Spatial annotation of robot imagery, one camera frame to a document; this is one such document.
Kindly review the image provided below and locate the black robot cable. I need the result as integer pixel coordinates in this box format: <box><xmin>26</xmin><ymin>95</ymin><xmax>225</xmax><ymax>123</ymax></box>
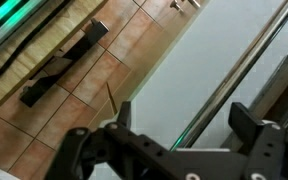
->
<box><xmin>0</xmin><ymin>0</ymin><xmax>73</xmax><ymax>88</ymax></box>

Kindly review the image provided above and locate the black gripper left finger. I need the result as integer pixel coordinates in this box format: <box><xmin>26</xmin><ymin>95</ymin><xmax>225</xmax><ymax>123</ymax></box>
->
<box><xmin>45</xmin><ymin>101</ymin><xmax>171</xmax><ymax>180</ymax></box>

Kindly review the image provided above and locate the wooden platform board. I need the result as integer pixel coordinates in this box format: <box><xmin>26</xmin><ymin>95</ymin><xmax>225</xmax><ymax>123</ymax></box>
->
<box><xmin>0</xmin><ymin>0</ymin><xmax>108</xmax><ymax>106</ymax></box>

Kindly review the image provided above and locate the black stand leg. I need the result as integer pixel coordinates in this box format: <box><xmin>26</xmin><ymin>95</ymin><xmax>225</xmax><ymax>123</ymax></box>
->
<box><xmin>20</xmin><ymin>18</ymin><xmax>109</xmax><ymax>107</ymax></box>

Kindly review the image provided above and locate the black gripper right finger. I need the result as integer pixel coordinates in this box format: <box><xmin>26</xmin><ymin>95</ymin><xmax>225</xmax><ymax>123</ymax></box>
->
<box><xmin>228</xmin><ymin>102</ymin><xmax>286</xmax><ymax>180</ymax></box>

